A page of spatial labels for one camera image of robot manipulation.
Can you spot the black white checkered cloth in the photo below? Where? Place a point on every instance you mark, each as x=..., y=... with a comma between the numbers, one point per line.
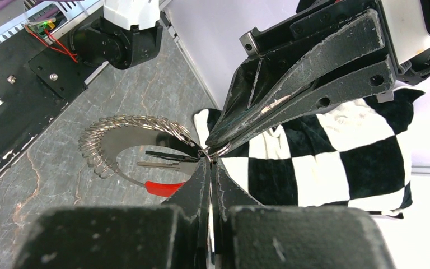
x=359, y=155

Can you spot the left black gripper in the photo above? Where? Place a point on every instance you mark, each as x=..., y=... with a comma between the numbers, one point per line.
x=328, y=53

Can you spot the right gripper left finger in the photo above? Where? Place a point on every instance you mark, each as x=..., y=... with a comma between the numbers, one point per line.
x=173, y=234

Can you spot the toothed cable duct strip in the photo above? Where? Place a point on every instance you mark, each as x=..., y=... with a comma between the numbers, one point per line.
x=74, y=11

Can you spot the key with black head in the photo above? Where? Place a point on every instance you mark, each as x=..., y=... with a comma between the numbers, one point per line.
x=175, y=162

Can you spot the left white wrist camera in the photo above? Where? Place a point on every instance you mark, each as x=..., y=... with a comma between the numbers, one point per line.
x=408, y=23

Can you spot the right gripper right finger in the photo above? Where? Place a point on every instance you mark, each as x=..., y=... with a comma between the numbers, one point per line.
x=251, y=235

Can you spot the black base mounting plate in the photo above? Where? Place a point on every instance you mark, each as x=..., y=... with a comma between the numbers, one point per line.
x=36, y=84

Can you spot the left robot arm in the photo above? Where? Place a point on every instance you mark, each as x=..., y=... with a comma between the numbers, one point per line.
x=122, y=46

